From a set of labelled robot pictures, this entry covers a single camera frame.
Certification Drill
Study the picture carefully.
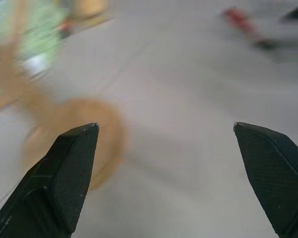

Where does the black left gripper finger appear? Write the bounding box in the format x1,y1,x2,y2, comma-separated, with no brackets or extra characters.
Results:
0,122,100,238
233,121,298,238

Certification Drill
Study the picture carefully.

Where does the wooden tree stand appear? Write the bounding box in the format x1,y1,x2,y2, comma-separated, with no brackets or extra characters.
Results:
0,0,129,191

